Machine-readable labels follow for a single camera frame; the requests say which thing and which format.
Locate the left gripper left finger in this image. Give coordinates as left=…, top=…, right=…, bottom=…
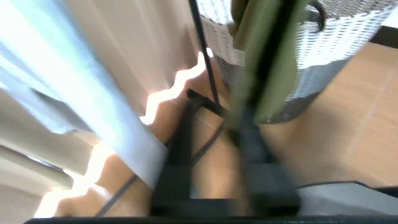
left=150, top=102, right=195, bottom=217

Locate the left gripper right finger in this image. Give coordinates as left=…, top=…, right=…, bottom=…
left=238, top=105, right=301, bottom=216

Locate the green shirt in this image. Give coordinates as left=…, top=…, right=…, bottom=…
left=228, top=0, right=312, bottom=125

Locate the white laundry basket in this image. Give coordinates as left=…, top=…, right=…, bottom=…
left=197, top=0, right=398, bottom=125

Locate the black clothes rack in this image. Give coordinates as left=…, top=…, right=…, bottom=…
left=95, top=0, right=237, bottom=217

